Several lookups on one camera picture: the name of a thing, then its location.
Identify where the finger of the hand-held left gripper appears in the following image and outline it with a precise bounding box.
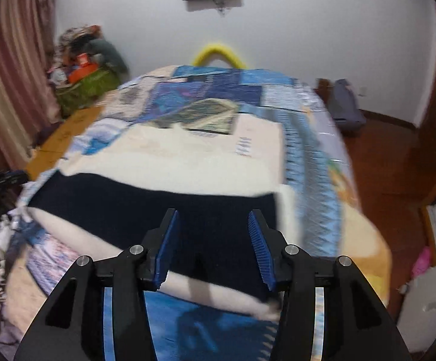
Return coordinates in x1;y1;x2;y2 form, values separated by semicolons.
0;171;29;201

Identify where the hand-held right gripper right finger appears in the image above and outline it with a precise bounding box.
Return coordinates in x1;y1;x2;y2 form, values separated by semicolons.
248;209;411;361

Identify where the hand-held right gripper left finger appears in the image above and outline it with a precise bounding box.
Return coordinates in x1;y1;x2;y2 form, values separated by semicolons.
13;208;181;361

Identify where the cream navy striped cat sweater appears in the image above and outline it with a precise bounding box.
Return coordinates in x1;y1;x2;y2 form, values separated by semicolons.
26;122;306;317

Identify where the pile of mixed clothes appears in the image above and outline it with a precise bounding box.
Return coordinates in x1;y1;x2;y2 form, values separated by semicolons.
47;26;104;83

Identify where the pink striped curtain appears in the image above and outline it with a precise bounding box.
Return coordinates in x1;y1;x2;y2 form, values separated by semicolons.
0;0;63;175

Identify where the green patterned bag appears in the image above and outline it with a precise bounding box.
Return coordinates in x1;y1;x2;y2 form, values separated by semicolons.
54;68;120;118

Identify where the orange box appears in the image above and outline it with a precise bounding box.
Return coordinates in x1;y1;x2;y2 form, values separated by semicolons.
68;54;99;83

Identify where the pink plastic item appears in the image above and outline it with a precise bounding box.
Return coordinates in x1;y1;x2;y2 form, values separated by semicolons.
411;246;432;281

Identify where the grey backpack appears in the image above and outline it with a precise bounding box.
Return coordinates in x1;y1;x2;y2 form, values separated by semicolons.
328;79;367;137

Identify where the blue patchwork blanket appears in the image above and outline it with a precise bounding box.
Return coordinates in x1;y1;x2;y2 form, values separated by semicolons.
0;64;392;361

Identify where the yellow foam arch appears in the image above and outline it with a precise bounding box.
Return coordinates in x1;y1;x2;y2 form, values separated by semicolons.
191;43;249;70

